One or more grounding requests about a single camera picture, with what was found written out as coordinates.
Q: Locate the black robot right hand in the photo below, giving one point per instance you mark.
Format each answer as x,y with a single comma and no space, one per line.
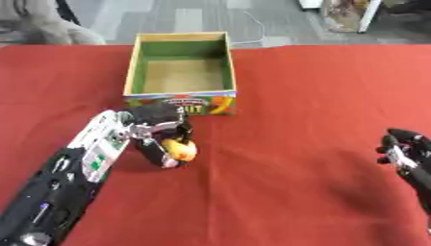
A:
412,160

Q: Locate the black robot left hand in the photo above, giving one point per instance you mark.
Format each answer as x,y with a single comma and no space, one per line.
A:
154,118

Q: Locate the yellow orange toy fruit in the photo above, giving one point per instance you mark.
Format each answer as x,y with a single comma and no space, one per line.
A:
180,150

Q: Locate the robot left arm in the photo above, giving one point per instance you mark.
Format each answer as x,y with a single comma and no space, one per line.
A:
61,179

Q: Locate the cardboard box with green inside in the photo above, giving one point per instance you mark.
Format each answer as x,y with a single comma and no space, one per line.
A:
180,73

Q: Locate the person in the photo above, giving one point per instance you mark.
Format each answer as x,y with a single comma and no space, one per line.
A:
42,22

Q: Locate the white furniture leg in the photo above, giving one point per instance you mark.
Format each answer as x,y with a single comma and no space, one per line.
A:
368,16

